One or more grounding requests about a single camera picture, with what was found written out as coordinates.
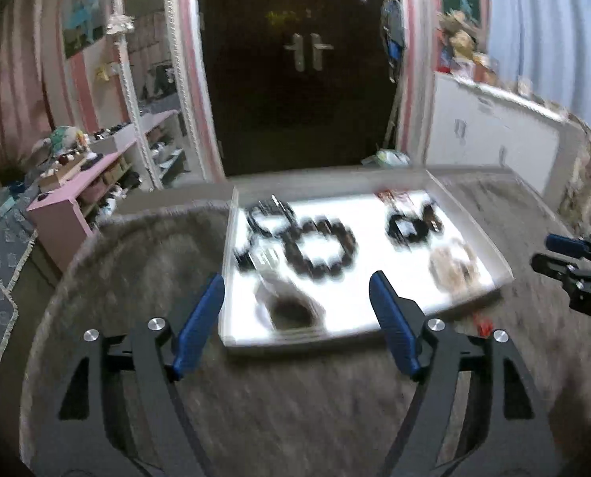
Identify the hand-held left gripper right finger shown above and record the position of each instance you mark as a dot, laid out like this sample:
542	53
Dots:
392	328

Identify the red knot ornament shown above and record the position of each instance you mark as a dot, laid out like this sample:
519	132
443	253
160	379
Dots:
483	328

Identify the blue hanging bag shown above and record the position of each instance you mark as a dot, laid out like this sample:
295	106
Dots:
394	35

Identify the white cabinet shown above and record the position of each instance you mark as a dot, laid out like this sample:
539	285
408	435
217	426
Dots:
494	134

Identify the white bow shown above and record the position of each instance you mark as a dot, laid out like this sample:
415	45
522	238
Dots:
119	24

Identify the blue curtain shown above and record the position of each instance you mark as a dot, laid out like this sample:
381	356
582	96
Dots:
548	35

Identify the white tray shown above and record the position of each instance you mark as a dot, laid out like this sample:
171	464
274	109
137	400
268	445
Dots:
375	268

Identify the blue figure wall poster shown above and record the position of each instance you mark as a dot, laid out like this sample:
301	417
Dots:
82	15

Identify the white scrunchie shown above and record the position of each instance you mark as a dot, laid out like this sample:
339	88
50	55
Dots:
447	268

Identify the dark double door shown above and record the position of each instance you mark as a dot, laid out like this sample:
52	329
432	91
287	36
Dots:
275	124

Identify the white framed standing mirror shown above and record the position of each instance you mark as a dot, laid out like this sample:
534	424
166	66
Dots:
151	59

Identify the white green bag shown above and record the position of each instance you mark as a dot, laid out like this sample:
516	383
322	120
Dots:
387	158

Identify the leaning stick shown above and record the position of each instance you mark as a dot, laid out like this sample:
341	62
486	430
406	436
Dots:
394	119

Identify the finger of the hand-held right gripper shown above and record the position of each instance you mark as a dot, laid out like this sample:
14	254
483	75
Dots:
553	264
568	245

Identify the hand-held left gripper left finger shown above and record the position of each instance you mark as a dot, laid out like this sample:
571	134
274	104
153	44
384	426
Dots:
201	323

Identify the yellow plush toy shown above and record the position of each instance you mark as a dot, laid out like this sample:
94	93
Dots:
462	40

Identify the pink curtain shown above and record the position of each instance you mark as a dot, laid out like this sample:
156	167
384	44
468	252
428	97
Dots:
17	84

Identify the pink shelf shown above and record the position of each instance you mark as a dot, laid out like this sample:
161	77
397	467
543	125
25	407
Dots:
57	213

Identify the pale plush toy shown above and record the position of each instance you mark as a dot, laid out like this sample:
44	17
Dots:
62	140

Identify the gold door decal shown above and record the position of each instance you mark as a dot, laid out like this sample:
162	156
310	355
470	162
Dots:
281	17

